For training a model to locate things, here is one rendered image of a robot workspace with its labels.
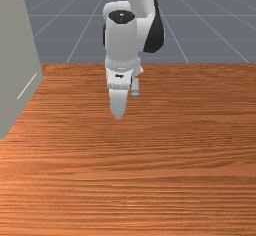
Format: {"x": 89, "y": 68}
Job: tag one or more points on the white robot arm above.
{"x": 121, "y": 36}

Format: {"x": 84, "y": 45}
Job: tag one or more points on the pale grey cabinet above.
{"x": 15, "y": 56}

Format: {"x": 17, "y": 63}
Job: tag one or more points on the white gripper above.
{"x": 118, "y": 93}

